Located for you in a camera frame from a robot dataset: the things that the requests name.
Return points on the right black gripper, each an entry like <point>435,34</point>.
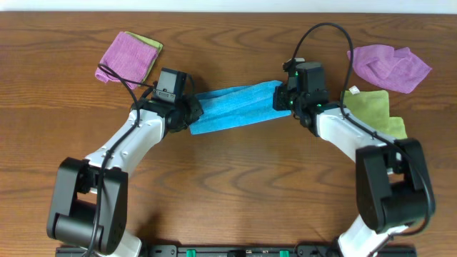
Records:
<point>280,98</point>

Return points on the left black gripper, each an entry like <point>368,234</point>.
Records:
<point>194,109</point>

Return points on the blue microfiber cloth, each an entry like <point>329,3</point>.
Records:
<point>236,106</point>

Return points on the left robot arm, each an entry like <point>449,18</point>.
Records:
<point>90,197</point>

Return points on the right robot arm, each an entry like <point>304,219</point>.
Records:
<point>394,196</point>

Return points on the crumpled green cloth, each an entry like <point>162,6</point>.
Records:
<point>373,108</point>

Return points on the folded green cloth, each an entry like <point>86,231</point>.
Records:
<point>157,45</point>

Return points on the folded purple cloth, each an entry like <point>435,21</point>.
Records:
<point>128,57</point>

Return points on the crumpled purple cloth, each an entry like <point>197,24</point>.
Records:
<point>388,68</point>

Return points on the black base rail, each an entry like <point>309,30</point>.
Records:
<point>306,250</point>

